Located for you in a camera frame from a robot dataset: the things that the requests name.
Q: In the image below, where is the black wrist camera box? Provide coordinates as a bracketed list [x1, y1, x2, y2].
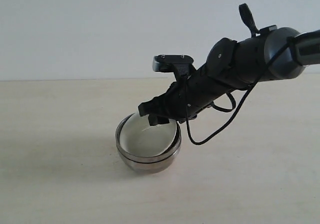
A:
[152, 54, 194, 73]

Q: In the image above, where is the white ceramic bowl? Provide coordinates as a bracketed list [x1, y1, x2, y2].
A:
[119, 115, 178, 158]

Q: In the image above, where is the thin black cable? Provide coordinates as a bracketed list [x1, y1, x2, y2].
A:
[179, 37, 296, 145]

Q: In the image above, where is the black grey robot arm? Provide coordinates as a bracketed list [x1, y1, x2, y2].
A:
[138, 27, 320, 126]

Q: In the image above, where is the ribbed small steel bowl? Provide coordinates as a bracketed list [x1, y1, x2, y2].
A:
[115, 115, 182, 160]

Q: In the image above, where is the flat black ribbon cable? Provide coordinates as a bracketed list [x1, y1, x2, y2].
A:
[238, 3, 260, 37]

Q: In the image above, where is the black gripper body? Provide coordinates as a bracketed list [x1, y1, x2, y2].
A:
[159, 82, 200, 122]

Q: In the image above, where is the large smooth steel bowl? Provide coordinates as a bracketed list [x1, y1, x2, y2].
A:
[118, 145, 181, 175]

